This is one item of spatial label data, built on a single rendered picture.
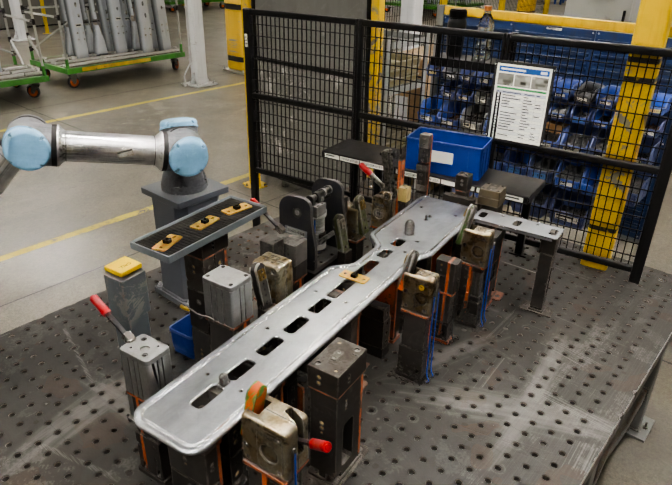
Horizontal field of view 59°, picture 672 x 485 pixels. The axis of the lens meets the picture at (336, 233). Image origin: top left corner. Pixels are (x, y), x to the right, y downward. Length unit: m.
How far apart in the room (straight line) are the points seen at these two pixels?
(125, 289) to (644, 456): 2.16
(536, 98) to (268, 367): 1.49
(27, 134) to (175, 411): 0.86
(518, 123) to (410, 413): 1.23
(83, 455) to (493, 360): 1.17
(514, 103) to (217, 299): 1.42
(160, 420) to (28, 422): 0.62
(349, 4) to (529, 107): 1.86
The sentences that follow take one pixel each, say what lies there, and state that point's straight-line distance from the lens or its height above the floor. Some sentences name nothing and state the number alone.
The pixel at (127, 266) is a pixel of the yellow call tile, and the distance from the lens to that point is 1.45.
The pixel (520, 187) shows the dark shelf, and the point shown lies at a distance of 2.32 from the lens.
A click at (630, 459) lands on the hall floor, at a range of 2.80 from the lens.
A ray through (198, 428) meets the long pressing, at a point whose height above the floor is 1.00.
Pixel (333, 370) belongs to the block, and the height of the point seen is 1.03.
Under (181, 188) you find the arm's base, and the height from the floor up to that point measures 1.12.
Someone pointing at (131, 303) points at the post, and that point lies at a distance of 1.47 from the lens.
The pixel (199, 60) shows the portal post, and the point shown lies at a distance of 8.60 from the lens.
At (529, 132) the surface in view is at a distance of 2.40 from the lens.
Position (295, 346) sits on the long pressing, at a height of 1.00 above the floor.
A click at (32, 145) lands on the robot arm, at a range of 1.76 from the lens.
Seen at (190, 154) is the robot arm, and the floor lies 1.28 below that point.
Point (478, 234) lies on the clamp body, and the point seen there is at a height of 1.04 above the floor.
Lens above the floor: 1.84
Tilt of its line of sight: 26 degrees down
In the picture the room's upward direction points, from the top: 1 degrees clockwise
